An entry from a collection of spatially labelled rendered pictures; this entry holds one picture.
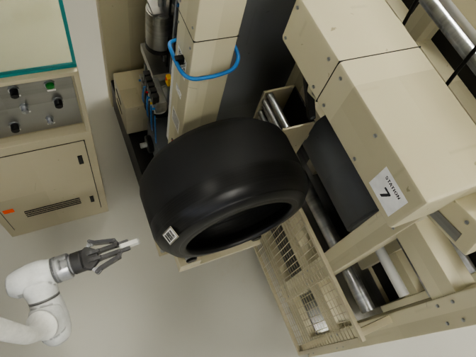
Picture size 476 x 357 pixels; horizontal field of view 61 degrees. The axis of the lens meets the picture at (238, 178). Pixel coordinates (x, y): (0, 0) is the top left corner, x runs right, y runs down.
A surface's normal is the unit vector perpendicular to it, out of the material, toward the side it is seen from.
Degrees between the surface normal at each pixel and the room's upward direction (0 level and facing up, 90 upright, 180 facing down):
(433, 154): 0
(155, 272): 0
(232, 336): 0
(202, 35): 90
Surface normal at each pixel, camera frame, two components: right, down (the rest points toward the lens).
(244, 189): 0.32, 0.26
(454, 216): -0.91, 0.25
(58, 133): 0.20, -0.46
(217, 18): 0.37, 0.85
